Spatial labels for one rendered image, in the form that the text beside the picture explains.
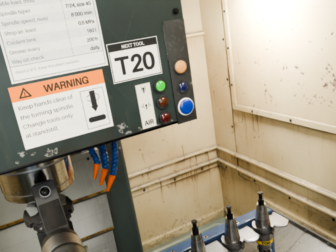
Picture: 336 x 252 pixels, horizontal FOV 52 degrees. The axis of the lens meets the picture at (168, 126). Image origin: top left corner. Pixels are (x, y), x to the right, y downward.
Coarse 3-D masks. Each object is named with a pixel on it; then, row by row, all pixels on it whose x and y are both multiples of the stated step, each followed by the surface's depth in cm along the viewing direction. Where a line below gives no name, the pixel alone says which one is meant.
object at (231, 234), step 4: (228, 220) 94; (232, 220) 94; (228, 224) 94; (232, 224) 94; (236, 224) 95; (224, 228) 96; (228, 228) 94; (232, 228) 94; (236, 228) 95; (224, 232) 96; (228, 232) 94; (232, 232) 94; (236, 232) 95; (224, 236) 96; (228, 236) 95; (232, 236) 94; (236, 236) 95; (228, 240) 95; (232, 240) 95; (236, 240) 95
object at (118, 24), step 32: (96, 0) 58; (128, 0) 60; (160, 0) 63; (128, 32) 62; (160, 32) 64; (0, 64) 53; (0, 96) 54; (128, 96) 64; (0, 128) 55; (128, 128) 65; (0, 160) 56; (32, 160) 58
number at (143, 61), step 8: (144, 48) 63; (152, 48) 64; (128, 56) 62; (136, 56) 63; (144, 56) 64; (152, 56) 64; (136, 64) 63; (144, 64) 64; (152, 64) 65; (136, 72) 64; (144, 72) 64
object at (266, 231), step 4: (252, 224) 101; (272, 224) 100; (252, 228) 101; (256, 228) 99; (260, 228) 99; (264, 228) 99; (268, 228) 99; (272, 228) 99; (260, 232) 99; (264, 232) 98; (268, 232) 100; (272, 232) 99; (260, 236) 99; (264, 236) 99
